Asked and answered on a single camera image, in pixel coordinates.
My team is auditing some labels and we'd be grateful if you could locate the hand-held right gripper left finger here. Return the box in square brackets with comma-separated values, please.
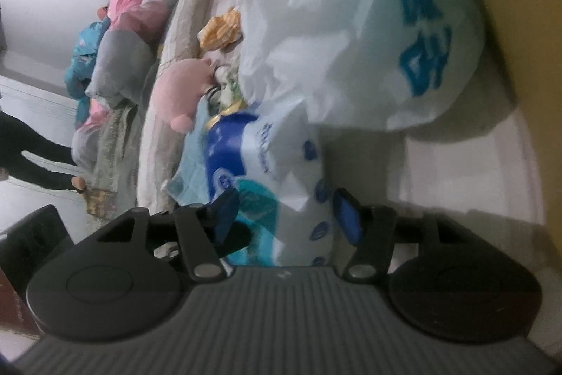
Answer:
[72, 187, 252, 284]

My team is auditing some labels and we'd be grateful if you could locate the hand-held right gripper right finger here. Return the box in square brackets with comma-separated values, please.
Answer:
[332, 186, 486, 283]

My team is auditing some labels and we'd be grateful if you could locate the blue white tissue pack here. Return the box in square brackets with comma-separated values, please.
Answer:
[169, 98, 339, 268]

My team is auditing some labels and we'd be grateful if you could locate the large cardboard box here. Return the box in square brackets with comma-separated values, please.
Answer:
[421, 0, 562, 226]

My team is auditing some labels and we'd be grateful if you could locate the light blue towel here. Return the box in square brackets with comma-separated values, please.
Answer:
[164, 100, 220, 200]

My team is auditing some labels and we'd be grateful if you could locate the dark printed packet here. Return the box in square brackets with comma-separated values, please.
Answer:
[88, 186, 118, 220]

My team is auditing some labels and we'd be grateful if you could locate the person's leg in black pants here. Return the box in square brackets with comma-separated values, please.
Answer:
[0, 111, 86, 193]

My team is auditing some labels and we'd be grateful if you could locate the cream ribbed blanket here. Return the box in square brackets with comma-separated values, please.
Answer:
[136, 0, 251, 209]

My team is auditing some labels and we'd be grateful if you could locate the white striped cloth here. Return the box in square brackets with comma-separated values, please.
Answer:
[206, 65, 240, 108]

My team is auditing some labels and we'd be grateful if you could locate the pink plush toy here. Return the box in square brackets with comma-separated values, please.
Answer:
[151, 58, 216, 134]

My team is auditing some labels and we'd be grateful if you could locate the orange striped cloth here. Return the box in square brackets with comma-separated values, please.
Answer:
[197, 8, 242, 51]

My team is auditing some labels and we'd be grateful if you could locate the grey pillow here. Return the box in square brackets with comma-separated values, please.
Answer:
[85, 28, 154, 108]

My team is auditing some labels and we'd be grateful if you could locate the blue printed clothing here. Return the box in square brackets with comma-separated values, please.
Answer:
[65, 17, 110, 99]

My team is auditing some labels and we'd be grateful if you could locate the white plastic bag blue print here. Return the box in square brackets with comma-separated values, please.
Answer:
[235, 0, 486, 132]

